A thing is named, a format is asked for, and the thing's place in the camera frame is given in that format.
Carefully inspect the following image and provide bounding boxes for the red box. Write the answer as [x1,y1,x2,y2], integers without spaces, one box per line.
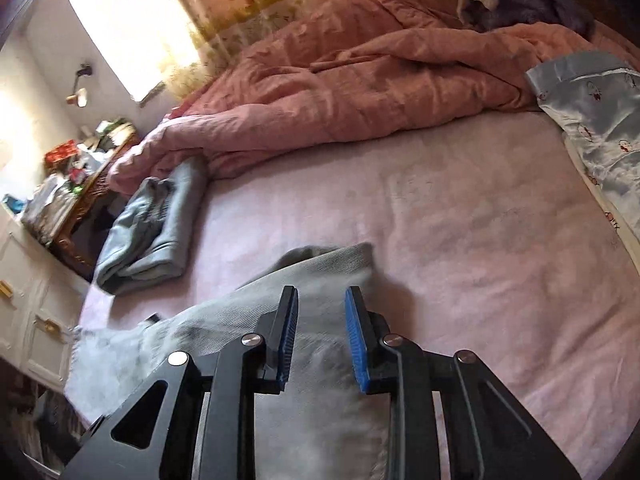
[44,141,80,168]

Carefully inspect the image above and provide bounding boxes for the pink quilt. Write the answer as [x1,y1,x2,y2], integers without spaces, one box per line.
[107,0,640,196]

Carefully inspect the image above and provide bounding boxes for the blue-grey pants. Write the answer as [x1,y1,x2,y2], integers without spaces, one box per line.
[94,156,208,295]

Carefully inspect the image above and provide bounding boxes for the tree print curtain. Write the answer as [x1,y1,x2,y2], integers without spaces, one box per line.
[160,0,396,101]

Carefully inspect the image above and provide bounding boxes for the bright window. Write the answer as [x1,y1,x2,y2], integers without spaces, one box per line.
[57,0,201,106]

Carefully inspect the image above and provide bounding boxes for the stack of papers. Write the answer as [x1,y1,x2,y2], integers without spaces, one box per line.
[20,172,76,246]

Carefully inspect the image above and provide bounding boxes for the stack of books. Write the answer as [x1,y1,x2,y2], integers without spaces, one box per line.
[95,119,138,153]

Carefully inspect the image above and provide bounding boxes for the pink wall lamp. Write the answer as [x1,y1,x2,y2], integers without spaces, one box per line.
[66,63,93,108]

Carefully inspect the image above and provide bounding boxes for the carved wooden desk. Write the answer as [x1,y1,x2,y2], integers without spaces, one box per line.
[50,132,143,281]

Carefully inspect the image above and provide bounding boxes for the light blue satin pajama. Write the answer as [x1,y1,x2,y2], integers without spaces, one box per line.
[525,50,640,211]

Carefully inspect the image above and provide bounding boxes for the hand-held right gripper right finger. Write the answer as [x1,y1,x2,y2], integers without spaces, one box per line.
[345,285,583,480]

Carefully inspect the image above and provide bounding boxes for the purple plush blanket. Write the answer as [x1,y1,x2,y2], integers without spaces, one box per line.
[447,0,596,41]

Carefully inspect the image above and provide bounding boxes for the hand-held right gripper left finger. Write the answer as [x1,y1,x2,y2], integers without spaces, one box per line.
[62,285,300,480]

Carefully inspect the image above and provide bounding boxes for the light grey denim pants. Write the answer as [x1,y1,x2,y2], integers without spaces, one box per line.
[64,242,396,480]

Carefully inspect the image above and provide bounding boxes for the white cabinet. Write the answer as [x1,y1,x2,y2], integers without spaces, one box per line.
[0,205,91,391]

